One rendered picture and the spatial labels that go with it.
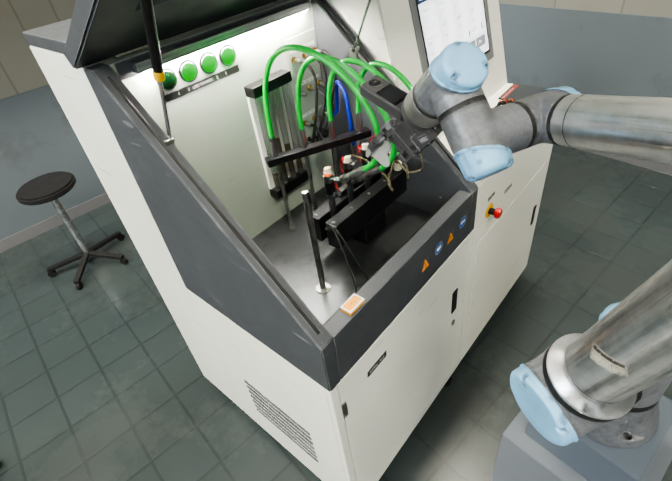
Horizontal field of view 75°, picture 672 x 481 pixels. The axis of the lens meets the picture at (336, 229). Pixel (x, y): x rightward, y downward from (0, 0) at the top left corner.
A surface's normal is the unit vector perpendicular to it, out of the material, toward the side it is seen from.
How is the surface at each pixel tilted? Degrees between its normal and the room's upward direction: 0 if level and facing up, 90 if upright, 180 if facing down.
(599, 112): 47
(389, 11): 76
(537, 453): 0
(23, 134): 90
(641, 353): 95
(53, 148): 90
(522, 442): 0
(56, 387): 0
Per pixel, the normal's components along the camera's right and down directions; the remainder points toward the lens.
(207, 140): 0.76, 0.33
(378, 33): -0.64, 0.53
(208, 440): -0.11, -0.78
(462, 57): 0.21, -0.18
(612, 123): -0.91, -0.07
